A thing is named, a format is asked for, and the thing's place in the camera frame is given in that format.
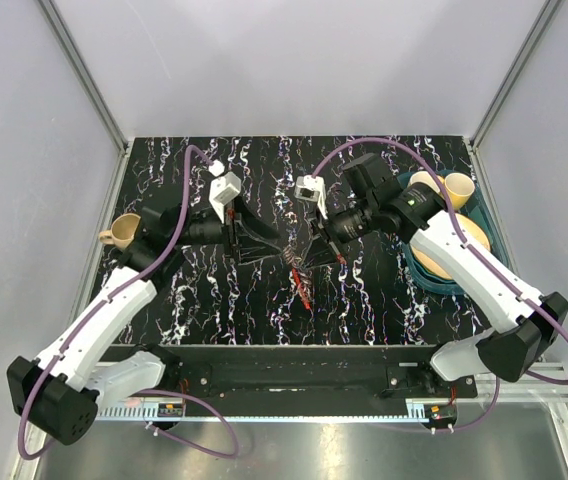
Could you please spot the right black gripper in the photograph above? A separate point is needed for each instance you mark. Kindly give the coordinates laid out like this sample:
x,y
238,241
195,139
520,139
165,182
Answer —
x,y
318,251

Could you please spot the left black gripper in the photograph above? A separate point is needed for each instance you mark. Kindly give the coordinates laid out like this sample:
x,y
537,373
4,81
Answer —
x,y
232,228

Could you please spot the red grey key holder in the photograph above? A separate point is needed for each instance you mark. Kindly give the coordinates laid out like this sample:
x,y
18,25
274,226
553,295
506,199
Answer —
x,y
302,280

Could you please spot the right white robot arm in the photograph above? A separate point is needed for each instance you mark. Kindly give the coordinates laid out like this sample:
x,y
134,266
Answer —
x,y
521,317

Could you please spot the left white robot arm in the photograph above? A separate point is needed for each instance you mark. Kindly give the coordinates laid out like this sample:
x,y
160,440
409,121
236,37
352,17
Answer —
x,y
62,390

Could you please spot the tan ceramic mug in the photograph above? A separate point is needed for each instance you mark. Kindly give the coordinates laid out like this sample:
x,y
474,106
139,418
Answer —
x,y
122,231

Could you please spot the light green mug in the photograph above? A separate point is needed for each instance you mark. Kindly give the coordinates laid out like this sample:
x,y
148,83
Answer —
x,y
424,177

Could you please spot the black base bar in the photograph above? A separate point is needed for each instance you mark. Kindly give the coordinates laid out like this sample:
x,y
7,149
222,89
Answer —
x,y
254,382

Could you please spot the cream patterned plate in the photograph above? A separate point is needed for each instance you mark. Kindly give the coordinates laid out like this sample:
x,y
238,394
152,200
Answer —
x,y
434,269

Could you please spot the yellow mug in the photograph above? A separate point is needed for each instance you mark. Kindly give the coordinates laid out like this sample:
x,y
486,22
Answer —
x,y
460,189

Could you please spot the teal plastic bin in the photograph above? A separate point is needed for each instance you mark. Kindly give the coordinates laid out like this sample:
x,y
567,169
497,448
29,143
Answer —
x,y
477,211

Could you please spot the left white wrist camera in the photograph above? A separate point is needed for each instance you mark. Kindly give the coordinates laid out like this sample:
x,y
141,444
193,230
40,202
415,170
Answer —
x,y
223,190

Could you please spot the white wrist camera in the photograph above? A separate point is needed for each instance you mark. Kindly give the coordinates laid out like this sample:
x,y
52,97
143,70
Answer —
x,y
223,190
312,189

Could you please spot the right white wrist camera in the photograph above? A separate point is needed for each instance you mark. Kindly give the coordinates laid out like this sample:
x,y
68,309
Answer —
x,y
312,189

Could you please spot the left aluminium frame post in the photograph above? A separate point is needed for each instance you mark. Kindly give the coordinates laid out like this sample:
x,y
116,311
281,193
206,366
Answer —
x,y
71,51

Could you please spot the aluminium frame post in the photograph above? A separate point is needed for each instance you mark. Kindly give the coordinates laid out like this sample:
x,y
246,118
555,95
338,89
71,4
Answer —
x,y
533,39
71,51

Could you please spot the right aluminium frame post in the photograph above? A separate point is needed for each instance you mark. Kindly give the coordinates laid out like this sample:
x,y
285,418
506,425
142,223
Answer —
x,y
533,39

